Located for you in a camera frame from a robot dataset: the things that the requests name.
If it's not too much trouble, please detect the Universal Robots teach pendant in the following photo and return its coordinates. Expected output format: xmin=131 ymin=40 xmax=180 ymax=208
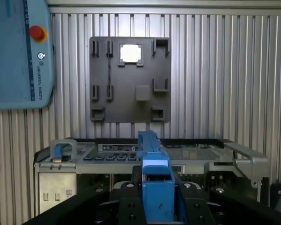
xmin=0 ymin=0 xmax=57 ymax=110

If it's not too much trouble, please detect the silver CPU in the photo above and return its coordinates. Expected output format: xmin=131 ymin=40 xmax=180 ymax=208
xmin=119 ymin=44 xmax=141 ymax=64

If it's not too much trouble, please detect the grey parts rack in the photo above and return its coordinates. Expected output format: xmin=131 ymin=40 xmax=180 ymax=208
xmin=89 ymin=36 xmax=172 ymax=124

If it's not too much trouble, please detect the open black PC case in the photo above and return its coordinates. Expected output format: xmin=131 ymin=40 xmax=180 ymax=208
xmin=34 ymin=137 xmax=270 ymax=225

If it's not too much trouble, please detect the blue case latch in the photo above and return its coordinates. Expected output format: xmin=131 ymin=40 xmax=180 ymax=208
xmin=52 ymin=142 xmax=66 ymax=164

